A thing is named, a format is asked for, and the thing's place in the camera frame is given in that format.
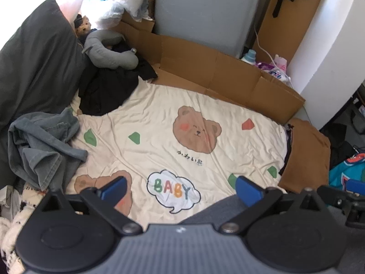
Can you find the white printed packet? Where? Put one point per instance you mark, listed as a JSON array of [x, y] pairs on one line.
[[278, 74]]

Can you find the purple packet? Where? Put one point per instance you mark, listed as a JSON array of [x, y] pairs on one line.
[[263, 65]]

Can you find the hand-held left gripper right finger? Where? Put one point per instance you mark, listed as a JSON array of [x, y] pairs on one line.
[[248, 191]]

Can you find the grey neck pillow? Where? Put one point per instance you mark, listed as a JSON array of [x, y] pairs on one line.
[[114, 55]]

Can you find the black cloth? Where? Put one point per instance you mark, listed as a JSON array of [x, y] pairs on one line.
[[339, 145]]

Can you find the tall brown panel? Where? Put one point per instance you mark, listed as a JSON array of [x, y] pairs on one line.
[[299, 14]]

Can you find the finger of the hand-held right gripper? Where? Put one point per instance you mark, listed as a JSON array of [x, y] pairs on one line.
[[333, 195], [356, 185]]

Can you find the brown cardboard sheet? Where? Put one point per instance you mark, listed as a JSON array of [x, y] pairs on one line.
[[214, 68]]

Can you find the pink packet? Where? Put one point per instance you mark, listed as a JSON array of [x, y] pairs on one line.
[[281, 62]]

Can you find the grey cabinet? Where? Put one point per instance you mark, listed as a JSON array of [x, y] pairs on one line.
[[205, 8]]

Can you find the teal printed cloth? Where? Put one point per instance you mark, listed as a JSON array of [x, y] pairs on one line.
[[342, 174]]

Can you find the dark grey pillow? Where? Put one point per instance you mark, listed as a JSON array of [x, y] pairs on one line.
[[34, 48]]

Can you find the fluffy white patterned blanket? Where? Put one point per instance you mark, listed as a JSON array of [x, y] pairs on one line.
[[17, 214]]

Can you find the leopard print cloth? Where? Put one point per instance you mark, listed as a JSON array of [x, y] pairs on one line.
[[289, 148]]

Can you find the brown teddy bear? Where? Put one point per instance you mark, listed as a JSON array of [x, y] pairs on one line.
[[83, 27]]

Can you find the detergent bottle with blue cap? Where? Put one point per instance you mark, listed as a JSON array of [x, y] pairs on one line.
[[250, 57]]

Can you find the brown folded blanket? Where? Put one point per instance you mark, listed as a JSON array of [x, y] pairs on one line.
[[306, 154]]

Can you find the cream bear print bed sheet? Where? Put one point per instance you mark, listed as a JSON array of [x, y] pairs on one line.
[[159, 114]]

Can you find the pale pink cloth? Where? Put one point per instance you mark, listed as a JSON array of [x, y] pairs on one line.
[[72, 5]]

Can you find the black bag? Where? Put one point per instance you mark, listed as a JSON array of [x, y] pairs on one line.
[[358, 122]]

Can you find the black garment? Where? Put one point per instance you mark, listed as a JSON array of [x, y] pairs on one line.
[[108, 91]]

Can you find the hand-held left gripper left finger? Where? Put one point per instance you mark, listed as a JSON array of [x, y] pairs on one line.
[[114, 189]]

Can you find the blue denim jeans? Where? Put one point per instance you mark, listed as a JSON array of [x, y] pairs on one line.
[[37, 137]]

